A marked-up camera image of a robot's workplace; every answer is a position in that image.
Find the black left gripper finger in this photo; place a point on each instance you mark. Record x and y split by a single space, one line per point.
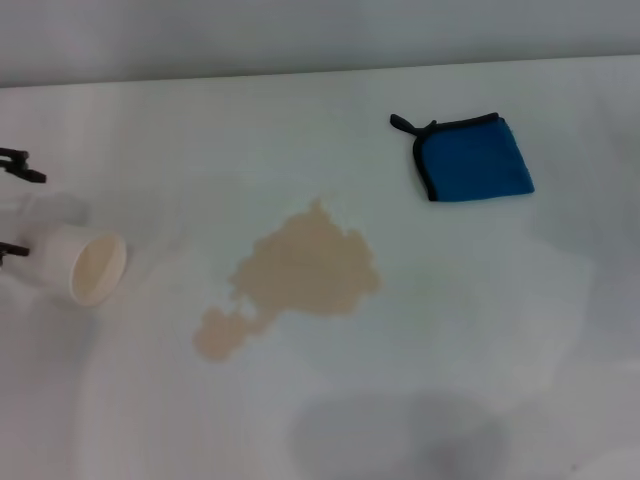
15 250
20 161

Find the white paper cup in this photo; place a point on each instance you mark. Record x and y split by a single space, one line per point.
95 265

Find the blue rag with black trim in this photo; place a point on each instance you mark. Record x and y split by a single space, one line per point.
472 160

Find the brown liquid stain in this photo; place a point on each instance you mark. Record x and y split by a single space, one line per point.
310 265

